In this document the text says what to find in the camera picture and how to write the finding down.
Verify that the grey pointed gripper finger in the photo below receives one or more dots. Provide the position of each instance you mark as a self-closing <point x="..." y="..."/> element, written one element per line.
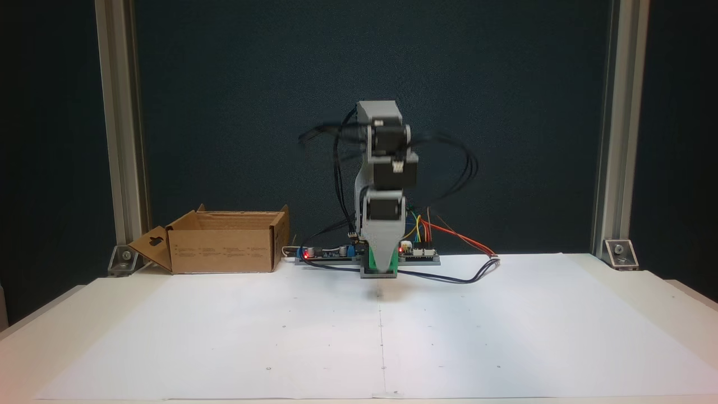
<point x="382" y="247"/>

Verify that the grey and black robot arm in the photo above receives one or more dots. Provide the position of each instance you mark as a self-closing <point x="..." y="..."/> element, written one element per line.
<point x="387" y="168"/>

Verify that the small control circuit board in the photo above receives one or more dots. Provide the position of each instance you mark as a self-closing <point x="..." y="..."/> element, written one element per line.
<point x="420" y="253"/>

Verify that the blue circuit board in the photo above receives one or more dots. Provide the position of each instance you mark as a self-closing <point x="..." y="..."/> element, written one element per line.
<point x="331" y="253"/>

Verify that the brown cardboard box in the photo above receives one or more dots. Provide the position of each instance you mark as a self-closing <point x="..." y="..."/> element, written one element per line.
<point x="224" y="247"/>

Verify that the metal corner bracket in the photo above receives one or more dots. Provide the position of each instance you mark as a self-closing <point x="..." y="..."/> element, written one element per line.
<point x="620" y="252"/>
<point x="123" y="259"/>

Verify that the aluminium profile post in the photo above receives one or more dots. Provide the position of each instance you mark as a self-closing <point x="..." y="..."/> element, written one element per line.
<point x="620" y="112"/>
<point x="120" y="112"/>

